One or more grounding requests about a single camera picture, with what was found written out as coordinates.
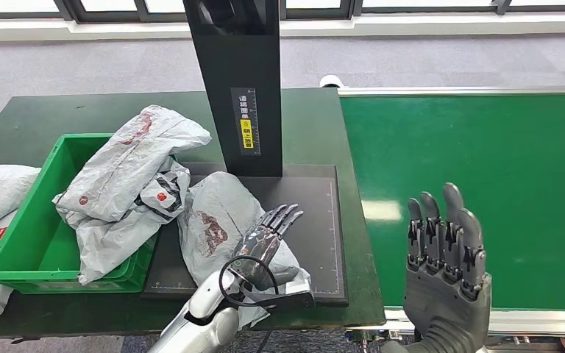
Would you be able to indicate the black yellow ruler label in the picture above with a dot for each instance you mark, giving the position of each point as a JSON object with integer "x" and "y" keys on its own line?
{"x": 246, "y": 122}

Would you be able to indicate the dark window frame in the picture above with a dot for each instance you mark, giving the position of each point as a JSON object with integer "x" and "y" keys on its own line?
{"x": 140, "y": 7}

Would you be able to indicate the aluminium conveyor frame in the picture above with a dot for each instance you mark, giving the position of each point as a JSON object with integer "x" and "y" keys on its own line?
{"x": 531, "y": 321}

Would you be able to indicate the grey parcel black stripes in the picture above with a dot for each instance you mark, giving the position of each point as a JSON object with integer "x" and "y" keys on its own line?
{"x": 107, "y": 248}

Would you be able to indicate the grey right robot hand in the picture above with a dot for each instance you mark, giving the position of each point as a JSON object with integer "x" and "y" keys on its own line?
{"x": 446, "y": 297}

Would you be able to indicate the black inbound scanner machine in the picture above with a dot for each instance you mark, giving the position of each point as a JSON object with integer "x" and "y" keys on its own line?
{"x": 238, "y": 73}

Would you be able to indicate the green conveyor belt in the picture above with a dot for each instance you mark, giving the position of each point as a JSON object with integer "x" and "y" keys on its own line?
{"x": 482, "y": 146}

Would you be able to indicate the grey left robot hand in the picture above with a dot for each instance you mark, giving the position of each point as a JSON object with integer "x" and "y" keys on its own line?
{"x": 258, "y": 248}

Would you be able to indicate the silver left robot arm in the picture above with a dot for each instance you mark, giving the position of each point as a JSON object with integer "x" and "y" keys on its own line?
{"x": 209, "y": 312}

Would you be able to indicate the green plastic crate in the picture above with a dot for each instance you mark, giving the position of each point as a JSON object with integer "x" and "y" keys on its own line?
{"x": 29, "y": 234}

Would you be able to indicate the white conveyor roller end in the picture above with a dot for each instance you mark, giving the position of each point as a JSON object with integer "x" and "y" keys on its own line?
{"x": 332, "y": 82}

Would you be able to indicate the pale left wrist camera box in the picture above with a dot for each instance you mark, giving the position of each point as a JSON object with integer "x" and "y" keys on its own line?
{"x": 297, "y": 290}

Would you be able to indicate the long grey parcel dark lining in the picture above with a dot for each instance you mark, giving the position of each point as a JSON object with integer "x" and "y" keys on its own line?
{"x": 136, "y": 161}

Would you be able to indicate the grey parcel brown-red print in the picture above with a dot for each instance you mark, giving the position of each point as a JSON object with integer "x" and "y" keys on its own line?
{"x": 214, "y": 209}

